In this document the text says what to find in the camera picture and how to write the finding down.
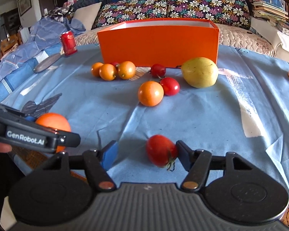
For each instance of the red soda can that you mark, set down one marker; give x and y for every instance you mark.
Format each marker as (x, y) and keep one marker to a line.
(68, 43)

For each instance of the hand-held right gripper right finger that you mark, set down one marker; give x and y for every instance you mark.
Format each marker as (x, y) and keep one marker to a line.
(184, 156)

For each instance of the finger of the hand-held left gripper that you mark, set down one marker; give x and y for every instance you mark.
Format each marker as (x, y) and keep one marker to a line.
(67, 139)
(16, 114)

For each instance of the wooden chair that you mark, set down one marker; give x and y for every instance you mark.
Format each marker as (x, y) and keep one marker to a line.
(9, 44)

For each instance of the framed wall picture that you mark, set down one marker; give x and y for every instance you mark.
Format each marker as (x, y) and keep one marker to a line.
(23, 1)

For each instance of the large yellow-green pear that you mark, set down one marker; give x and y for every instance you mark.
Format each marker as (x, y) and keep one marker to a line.
(200, 73)

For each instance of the beige quilted bed cover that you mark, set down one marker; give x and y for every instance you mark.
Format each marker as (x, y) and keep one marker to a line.
(243, 38)

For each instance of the dark blue patterned cushion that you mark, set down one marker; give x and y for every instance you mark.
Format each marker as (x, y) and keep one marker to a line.
(91, 0)

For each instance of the light blue tablecloth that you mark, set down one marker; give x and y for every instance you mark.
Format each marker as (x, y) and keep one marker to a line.
(207, 125)

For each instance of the large orange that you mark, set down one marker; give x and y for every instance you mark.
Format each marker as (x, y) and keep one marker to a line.
(54, 122)

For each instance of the grey flat metal tool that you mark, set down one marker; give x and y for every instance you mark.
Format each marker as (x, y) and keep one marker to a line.
(47, 63)

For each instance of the person's left hand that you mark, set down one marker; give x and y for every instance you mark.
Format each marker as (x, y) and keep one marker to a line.
(0, 147)

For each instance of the orange cardboard box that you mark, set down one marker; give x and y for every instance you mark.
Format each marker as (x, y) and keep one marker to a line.
(159, 45)

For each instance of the small orange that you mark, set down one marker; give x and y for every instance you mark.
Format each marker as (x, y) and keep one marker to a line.
(150, 93)
(108, 72)
(127, 70)
(95, 69)

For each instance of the stack of books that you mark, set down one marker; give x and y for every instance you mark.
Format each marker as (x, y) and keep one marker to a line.
(269, 8)

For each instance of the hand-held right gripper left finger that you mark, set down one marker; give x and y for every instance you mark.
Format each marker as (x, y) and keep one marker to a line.
(109, 155)

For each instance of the blue striped shirt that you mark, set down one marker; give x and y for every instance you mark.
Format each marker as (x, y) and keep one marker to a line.
(43, 36)

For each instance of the floral cushion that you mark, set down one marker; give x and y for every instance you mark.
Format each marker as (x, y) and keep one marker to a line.
(130, 9)
(207, 7)

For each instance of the red tomato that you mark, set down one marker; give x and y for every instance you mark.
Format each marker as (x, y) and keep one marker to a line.
(115, 64)
(170, 86)
(158, 70)
(160, 150)

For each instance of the white pillow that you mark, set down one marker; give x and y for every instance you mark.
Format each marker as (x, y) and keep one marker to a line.
(86, 15)

